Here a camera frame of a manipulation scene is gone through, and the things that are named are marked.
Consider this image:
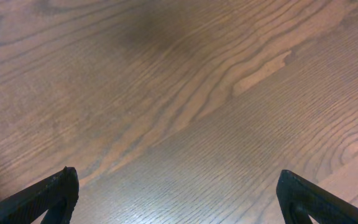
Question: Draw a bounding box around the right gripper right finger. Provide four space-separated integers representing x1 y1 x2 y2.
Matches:
276 170 358 224

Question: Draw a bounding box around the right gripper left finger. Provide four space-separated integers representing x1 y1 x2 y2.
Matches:
0 167 79 224

